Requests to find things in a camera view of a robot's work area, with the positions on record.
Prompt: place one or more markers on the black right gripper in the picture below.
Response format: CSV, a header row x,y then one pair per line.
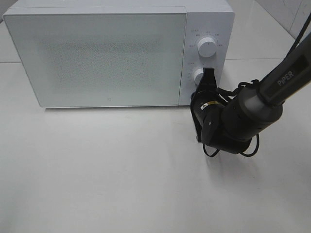
x,y
206,106

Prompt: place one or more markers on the white round knob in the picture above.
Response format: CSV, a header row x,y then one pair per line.
x,y
207,46
197,75

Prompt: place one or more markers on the white microwave door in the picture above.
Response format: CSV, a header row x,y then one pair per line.
x,y
101,60

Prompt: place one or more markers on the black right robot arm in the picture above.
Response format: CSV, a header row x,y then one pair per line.
x,y
232,120

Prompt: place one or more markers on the white microwave oven body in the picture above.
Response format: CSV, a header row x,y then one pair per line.
x,y
203,18

